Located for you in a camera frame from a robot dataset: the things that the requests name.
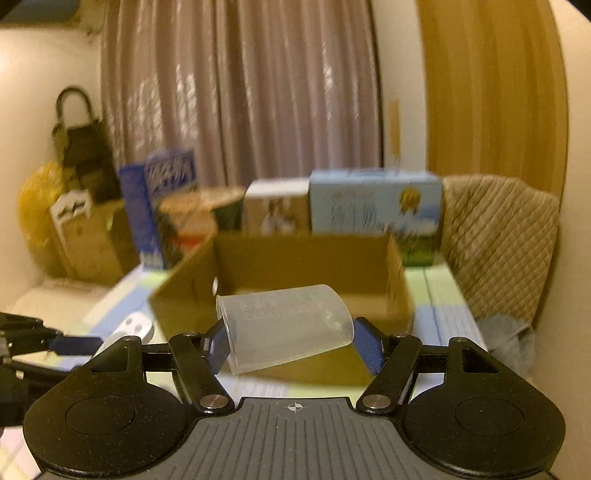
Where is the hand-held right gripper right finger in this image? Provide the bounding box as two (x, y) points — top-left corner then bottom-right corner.
(352, 317), (502, 416)

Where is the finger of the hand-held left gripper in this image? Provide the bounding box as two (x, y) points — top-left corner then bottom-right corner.
(0, 313), (102, 357)

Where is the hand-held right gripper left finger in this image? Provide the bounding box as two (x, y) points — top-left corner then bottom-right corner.
(90, 318), (236, 416)

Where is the white plastic object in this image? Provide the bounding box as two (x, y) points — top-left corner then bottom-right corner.
(95, 311), (155, 358)

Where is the translucent plastic cup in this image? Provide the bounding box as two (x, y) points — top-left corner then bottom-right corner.
(215, 285), (355, 376)

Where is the red packet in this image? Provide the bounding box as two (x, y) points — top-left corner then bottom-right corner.
(173, 235), (208, 254)

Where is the light blue milk carton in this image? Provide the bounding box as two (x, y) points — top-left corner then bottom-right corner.
(308, 168), (444, 267)

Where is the grey cloth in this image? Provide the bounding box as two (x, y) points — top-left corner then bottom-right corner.
(478, 314), (536, 377)

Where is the yellow plastic bag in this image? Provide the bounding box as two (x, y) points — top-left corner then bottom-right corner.
(17, 161), (65, 273)

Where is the instant noodle bowl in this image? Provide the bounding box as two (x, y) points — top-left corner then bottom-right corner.
(157, 186), (245, 243)

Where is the white product box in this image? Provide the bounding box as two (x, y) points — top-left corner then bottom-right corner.
(242, 179), (311, 236)

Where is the dark blue milk carton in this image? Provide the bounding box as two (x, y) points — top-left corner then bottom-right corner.
(117, 148), (199, 271)

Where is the quilted beige chair cover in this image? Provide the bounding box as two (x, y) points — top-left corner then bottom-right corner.
(441, 174), (560, 324)

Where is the dark woven basket bag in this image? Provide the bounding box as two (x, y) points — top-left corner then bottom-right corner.
(51, 87), (122, 204)

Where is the beige patterned curtain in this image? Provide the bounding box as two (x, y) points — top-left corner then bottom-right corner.
(99, 0), (384, 195)

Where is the wooden door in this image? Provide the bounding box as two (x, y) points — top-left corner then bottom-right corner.
(418, 0), (568, 195)

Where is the wooden wall strip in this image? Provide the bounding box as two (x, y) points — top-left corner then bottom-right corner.
(388, 99), (402, 164)

